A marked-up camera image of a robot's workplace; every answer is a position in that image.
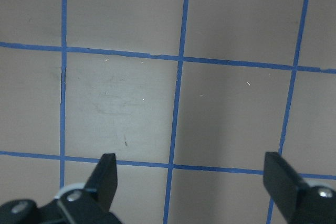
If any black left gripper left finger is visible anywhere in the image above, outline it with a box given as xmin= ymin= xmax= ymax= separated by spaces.
xmin=57 ymin=154 xmax=118 ymax=223

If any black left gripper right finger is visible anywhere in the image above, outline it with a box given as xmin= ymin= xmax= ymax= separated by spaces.
xmin=263 ymin=152 xmax=335 ymax=223

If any brown paper table cover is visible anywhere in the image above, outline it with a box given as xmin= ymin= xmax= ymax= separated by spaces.
xmin=1 ymin=0 xmax=335 ymax=223

